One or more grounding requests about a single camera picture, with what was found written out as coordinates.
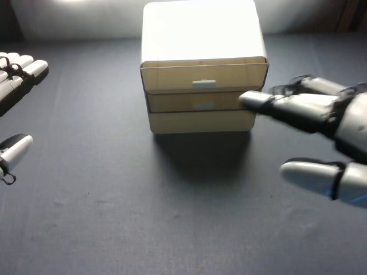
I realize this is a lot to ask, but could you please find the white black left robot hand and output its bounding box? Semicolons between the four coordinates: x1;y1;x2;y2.
0;52;49;186

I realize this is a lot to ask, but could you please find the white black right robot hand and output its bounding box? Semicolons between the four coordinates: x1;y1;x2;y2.
238;74;367;206

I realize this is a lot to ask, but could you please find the white beige drawer cabinet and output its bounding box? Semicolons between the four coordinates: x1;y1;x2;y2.
140;0;269;135

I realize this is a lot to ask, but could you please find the grey table cloth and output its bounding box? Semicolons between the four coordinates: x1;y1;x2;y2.
0;30;367;275

